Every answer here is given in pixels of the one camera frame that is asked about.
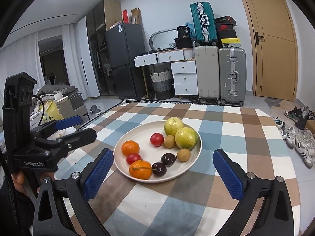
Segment checkered tablecloth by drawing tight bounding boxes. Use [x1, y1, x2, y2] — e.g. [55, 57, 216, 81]
[55, 101, 301, 235]

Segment red cherry tomato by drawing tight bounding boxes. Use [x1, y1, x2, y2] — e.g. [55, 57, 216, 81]
[150, 133, 164, 147]
[126, 153, 142, 165]

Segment dark glass cabinet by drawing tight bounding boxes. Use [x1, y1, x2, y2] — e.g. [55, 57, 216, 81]
[86, 0, 122, 96]

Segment teal suitcase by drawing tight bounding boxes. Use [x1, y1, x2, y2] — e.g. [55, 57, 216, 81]
[190, 2, 218, 46]

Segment black refrigerator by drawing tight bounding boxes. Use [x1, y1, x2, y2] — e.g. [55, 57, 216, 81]
[106, 23, 146, 99]

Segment green yellow passion fruit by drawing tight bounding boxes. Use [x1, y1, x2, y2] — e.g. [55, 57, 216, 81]
[175, 127, 199, 150]

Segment brown longan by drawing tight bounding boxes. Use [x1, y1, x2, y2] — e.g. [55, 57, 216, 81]
[164, 135, 176, 149]
[176, 149, 191, 162]

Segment silver aluminium suitcase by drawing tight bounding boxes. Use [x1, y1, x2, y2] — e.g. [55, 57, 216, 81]
[218, 47, 247, 107]

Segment grey slippers on floor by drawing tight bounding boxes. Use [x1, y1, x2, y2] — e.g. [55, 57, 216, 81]
[89, 104, 102, 116]

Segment dark cherry with stem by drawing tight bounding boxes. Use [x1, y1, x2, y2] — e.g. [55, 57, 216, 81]
[132, 161, 168, 178]

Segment yellow black box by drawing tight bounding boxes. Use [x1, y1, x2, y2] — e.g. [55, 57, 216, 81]
[221, 38, 241, 48]

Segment small orange mandarin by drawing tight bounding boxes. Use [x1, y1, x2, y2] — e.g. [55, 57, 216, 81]
[121, 140, 140, 157]

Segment dark cherry small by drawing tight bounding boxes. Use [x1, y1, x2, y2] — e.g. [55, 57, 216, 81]
[161, 153, 176, 167]

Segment woven laundry basket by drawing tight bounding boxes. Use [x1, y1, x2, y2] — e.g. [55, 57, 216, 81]
[149, 68, 174, 100]

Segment black storage box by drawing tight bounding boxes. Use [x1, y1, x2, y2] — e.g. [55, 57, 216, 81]
[174, 26, 192, 49]

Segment cream round plate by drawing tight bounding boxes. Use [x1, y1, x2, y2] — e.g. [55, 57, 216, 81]
[113, 121, 202, 183]

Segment yellow bag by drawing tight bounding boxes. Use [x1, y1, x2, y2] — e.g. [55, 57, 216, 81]
[42, 100, 63, 123]

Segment stack of shoe boxes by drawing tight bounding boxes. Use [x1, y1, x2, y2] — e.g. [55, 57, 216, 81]
[215, 16, 237, 39]

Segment shoes on floor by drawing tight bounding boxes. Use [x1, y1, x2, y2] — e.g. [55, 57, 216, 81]
[273, 107, 314, 169]

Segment wooden door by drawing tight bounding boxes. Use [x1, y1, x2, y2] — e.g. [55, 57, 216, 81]
[242, 0, 298, 101]

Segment person's left hand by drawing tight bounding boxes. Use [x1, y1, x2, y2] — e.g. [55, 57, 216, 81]
[11, 171, 56, 197]

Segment beige suitcase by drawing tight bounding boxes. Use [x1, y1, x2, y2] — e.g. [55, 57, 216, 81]
[194, 45, 220, 101]

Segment large orange mandarin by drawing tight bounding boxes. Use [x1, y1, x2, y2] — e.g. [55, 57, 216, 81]
[129, 160, 153, 180]

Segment white drawer desk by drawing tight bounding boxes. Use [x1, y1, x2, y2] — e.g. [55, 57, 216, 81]
[134, 48, 198, 96]

